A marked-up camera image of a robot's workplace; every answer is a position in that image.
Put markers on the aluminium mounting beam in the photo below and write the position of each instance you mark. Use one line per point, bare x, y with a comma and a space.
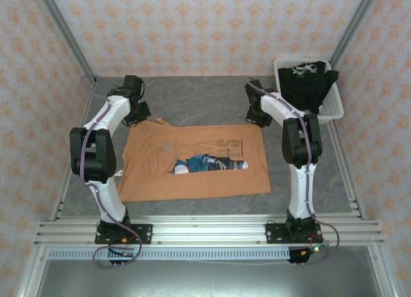
208, 229

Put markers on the small circuit board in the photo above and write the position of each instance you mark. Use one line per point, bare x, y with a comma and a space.
313, 249
126, 254

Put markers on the aluminium side rail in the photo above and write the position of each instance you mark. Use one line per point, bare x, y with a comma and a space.
350, 181
62, 197

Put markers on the black t-shirt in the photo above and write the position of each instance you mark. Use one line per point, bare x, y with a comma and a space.
305, 85

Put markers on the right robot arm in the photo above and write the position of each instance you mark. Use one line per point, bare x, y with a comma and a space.
300, 194

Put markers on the aluminium frame leg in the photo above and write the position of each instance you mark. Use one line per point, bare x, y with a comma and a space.
30, 274
383, 274

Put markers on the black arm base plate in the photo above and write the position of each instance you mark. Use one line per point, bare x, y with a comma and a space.
274, 234
144, 234

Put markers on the grey metal panel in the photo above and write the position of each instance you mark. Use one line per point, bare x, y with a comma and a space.
208, 277

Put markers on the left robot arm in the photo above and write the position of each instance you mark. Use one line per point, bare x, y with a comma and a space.
106, 117

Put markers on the aluminium frame post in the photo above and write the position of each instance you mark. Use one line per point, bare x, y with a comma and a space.
353, 27
67, 36

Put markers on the orange t-shirt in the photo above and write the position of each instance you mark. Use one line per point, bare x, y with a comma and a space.
205, 184

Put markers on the white plastic basket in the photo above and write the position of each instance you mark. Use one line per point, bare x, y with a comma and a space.
335, 107

